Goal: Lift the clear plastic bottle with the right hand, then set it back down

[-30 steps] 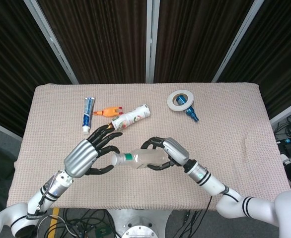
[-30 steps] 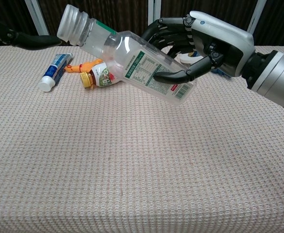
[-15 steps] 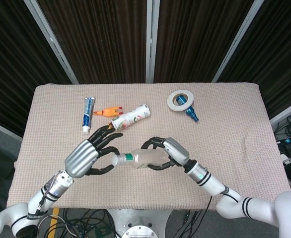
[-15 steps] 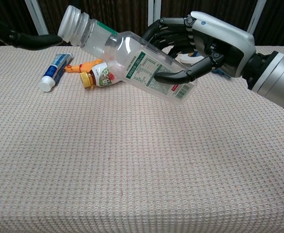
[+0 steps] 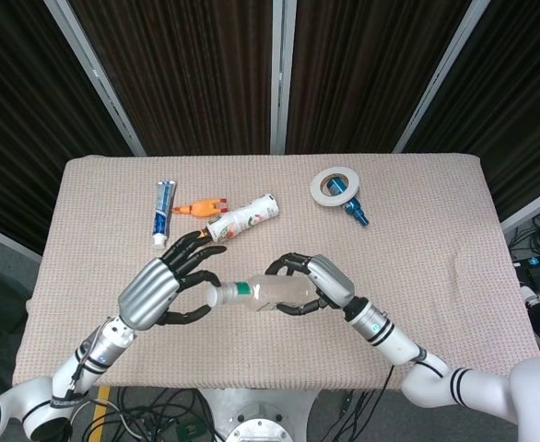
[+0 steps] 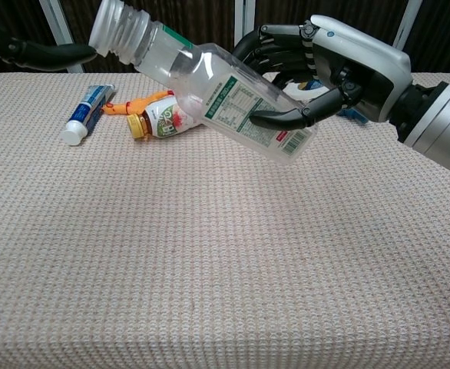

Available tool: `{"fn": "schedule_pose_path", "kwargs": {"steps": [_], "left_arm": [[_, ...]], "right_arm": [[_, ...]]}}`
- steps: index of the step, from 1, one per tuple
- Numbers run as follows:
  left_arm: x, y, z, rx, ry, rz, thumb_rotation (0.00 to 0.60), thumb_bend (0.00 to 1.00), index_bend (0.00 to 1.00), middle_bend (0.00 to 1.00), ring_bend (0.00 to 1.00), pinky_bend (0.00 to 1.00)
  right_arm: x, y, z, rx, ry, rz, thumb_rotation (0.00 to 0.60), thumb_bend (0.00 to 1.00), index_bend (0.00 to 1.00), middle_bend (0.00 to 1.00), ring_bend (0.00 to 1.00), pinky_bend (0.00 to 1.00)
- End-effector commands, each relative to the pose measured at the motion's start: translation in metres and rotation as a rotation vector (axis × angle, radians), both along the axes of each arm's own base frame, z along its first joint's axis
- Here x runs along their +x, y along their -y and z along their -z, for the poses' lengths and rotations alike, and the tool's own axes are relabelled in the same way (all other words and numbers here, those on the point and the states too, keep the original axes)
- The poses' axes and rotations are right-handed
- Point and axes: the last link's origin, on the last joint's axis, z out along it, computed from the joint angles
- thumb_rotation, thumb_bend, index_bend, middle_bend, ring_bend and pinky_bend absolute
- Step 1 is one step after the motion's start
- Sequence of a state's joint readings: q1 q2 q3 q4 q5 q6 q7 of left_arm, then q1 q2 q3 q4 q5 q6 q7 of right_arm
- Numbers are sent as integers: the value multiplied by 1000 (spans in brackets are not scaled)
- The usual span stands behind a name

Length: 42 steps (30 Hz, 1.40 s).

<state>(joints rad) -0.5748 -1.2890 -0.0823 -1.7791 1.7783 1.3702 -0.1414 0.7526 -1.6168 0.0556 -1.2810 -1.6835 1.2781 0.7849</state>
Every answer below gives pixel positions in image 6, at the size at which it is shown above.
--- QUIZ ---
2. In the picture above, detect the dark blue spray bottle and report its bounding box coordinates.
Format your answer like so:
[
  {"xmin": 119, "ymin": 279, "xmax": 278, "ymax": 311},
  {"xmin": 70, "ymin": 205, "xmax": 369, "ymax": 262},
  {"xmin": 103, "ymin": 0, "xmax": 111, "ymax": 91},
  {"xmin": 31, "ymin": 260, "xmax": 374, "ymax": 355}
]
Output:
[{"xmin": 298, "ymin": 79, "xmax": 369, "ymax": 125}]

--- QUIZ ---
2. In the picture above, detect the white screen frame post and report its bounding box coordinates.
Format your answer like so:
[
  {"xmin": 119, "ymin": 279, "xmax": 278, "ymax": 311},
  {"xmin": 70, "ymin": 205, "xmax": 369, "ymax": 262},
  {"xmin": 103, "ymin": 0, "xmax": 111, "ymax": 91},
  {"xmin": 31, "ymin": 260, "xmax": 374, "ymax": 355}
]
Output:
[
  {"xmin": 391, "ymin": 0, "xmax": 422, "ymax": 52},
  {"xmin": 233, "ymin": 0, "xmax": 246, "ymax": 53},
  {"xmin": 243, "ymin": 0, "xmax": 256, "ymax": 39},
  {"xmin": 38, "ymin": 0, "xmax": 84, "ymax": 75}
]

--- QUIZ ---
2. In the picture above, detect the white tape roll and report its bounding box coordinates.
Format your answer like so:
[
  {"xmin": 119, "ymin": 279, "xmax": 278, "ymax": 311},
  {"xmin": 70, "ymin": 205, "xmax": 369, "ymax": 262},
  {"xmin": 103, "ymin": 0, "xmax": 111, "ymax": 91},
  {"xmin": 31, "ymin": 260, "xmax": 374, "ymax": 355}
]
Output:
[{"xmin": 273, "ymin": 71, "xmax": 330, "ymax": 102}]

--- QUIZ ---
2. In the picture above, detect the white yellow-capped drink bottle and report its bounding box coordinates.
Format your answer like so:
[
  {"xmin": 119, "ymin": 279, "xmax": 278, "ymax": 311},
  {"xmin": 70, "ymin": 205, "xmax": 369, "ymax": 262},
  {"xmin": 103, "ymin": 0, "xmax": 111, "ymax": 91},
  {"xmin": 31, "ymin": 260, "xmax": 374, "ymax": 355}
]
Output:
[{"xmin": 126, "ymin": 95, "xmax": 207, "ymax": 141}]

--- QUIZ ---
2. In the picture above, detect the orange rubber chicken toy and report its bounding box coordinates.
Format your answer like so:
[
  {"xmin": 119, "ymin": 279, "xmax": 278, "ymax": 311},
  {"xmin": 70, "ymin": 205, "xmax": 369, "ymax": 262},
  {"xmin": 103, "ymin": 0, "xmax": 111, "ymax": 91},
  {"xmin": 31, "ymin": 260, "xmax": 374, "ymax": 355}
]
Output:
[{"xmin": 101, "ymin": 89, "xmax": 177, "ymax": 117}]

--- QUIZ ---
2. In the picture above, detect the beige waffle-weave tablecloth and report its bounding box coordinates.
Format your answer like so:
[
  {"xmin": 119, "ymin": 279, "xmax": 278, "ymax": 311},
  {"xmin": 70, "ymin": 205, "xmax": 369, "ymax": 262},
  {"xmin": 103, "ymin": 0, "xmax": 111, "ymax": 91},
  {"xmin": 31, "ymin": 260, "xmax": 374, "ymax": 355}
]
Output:
[{"xmin": 0, "ymin": 71, "xmax": 450, "ymax": 369}]

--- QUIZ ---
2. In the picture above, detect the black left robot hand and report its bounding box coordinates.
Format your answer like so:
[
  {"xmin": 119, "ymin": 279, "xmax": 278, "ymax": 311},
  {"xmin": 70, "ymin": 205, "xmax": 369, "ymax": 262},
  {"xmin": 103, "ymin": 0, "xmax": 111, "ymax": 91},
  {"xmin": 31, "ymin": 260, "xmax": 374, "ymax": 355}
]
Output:
[{"xmin": 0, "ymin": 14, "xmax": 98, "ymax": 73}]

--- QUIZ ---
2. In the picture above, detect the transparent plastic bottle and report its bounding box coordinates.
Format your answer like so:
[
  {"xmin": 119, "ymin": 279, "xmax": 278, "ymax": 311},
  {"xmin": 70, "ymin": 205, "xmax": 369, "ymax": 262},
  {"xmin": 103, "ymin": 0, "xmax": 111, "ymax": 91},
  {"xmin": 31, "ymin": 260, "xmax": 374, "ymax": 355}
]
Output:
[{"xmin": 123, "ymin": 13, "xmax": 319, "ymax": 167}]

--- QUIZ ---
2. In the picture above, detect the blue and white toothpaste tube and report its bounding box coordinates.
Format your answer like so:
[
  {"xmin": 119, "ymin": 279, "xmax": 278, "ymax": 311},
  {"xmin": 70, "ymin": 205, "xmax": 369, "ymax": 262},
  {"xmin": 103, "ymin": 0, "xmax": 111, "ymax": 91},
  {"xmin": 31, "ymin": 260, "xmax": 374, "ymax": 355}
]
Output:
[{"xmin": 60, "ymin": 84, "xmax": 117, "ymax": 147}]

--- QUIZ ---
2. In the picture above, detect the silver and black right robot hand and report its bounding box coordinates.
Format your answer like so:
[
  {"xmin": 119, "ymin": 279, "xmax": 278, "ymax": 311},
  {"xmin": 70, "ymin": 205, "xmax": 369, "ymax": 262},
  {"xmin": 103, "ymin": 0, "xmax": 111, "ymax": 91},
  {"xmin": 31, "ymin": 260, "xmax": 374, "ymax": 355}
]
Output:
[{"xmin": 231, "ymin": 14, "xmax": 413, "ymax": 132}]

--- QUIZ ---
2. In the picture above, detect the translucent plastic tube screw cap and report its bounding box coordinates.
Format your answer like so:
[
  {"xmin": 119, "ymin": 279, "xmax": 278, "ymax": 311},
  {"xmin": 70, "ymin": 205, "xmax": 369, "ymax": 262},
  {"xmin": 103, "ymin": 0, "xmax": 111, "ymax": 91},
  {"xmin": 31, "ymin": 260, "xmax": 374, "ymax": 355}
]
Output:
[{"xmin": 88, "ymin": 0, "xmax": 151, "ymax": 65}]

